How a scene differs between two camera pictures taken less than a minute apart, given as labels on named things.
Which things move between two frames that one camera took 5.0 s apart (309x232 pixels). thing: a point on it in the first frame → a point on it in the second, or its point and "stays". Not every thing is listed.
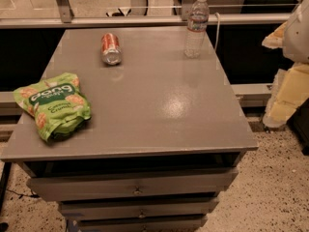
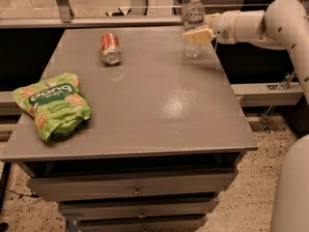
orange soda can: [110, 48] stays
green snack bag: [57, 103] stays
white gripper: [298, 36] → [224, 25]
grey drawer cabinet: [164, 137] stays
